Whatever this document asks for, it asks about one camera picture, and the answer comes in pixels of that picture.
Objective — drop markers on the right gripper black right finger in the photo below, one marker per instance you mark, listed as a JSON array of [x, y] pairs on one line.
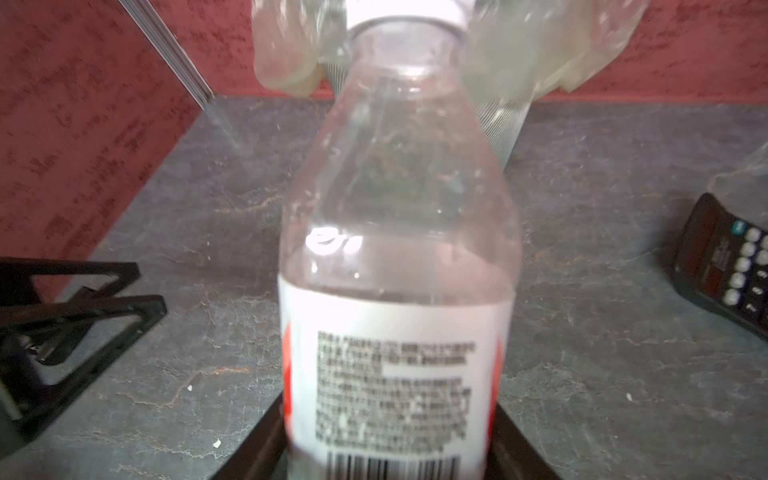
[[511, 456]]

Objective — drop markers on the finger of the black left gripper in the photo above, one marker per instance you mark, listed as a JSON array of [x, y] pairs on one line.
[[66, 282], [29, 405]]

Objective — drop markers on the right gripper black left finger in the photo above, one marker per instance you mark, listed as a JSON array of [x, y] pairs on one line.
[[263, 453]]

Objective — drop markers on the red white label water bottle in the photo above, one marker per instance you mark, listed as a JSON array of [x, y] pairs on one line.
[[400, 255]]

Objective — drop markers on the silver mesh waste bin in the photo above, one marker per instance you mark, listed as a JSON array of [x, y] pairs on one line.
[[502, 121]]

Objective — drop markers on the clear plastic bin liner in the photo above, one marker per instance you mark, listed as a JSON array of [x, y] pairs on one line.
[[518, 51]]

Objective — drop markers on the black desk calculator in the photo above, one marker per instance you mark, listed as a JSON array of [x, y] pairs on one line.
[[720, 265]]

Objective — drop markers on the aluminium left corner post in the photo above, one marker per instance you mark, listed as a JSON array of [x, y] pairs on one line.
[[145, 16]]

